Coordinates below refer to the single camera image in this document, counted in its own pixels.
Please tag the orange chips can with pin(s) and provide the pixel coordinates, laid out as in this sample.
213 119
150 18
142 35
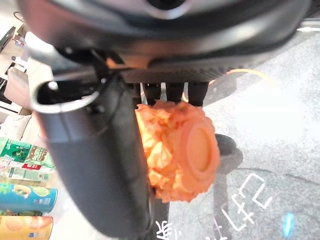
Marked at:
25 228

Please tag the orange toy fruit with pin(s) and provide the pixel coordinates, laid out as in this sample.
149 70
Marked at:
180 150

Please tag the black laptop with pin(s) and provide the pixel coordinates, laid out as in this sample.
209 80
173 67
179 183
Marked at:
7 37

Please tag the blue chips can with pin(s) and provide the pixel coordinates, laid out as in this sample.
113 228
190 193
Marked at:
25 197

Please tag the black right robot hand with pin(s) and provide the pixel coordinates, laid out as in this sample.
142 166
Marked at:
100 155

